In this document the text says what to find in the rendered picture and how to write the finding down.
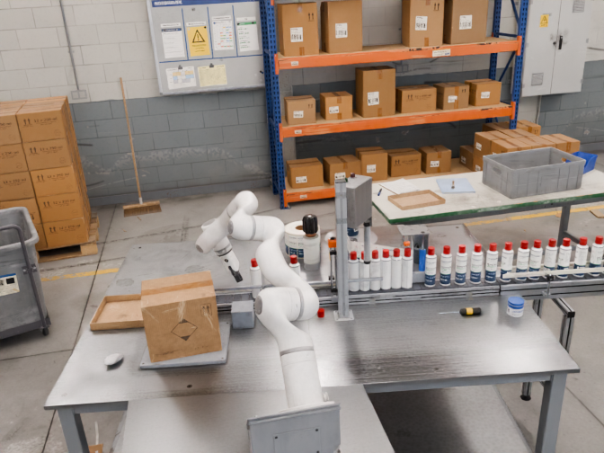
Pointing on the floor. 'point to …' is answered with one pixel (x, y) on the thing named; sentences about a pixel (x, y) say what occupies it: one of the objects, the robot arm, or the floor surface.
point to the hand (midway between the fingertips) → (238, 277)
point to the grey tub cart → (20, 276)
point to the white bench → (488, 202)
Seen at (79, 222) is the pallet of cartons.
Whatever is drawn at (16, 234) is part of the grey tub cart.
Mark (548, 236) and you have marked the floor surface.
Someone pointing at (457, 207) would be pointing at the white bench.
